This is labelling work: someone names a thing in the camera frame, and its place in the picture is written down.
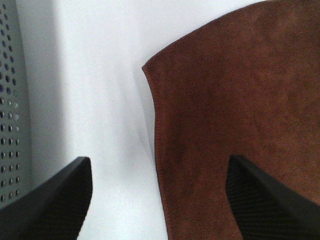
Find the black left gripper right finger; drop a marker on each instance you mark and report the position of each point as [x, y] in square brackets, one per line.
[264, 208]

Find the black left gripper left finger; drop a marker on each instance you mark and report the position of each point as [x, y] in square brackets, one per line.
[55, 210]

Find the brown towel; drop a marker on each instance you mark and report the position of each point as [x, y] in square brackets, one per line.
[245, 84]

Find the grey perforated laundry basket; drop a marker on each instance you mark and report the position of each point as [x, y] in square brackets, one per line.
[15, 123]

